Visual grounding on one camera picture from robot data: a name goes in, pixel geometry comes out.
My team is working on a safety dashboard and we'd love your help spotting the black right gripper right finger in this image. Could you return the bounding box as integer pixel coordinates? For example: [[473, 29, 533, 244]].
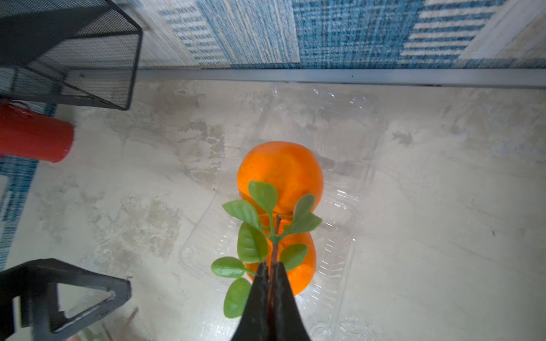
[[270, 262, 311, 341]]

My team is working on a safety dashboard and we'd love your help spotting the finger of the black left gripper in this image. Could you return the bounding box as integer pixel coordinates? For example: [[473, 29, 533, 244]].
[[1, 259, 132, 340]]

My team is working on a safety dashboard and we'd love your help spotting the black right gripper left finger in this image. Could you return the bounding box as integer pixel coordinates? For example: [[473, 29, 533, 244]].
[[232, 263, 272, 341]]

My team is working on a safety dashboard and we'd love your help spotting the orange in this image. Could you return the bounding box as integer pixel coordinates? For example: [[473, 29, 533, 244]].
[[237, 142, 324, 217], [244, 219, 317, 296]]

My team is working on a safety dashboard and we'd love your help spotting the clear clamshell container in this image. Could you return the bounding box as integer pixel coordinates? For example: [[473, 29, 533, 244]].
[[179, 84, 387, 340]]

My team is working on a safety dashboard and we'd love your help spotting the red cup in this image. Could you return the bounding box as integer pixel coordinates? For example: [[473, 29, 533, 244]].
[[1, 100, 75, 163]]

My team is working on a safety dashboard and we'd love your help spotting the black wire shelf rack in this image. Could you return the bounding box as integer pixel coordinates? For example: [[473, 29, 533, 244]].
[[1, 1, 143, 111]]

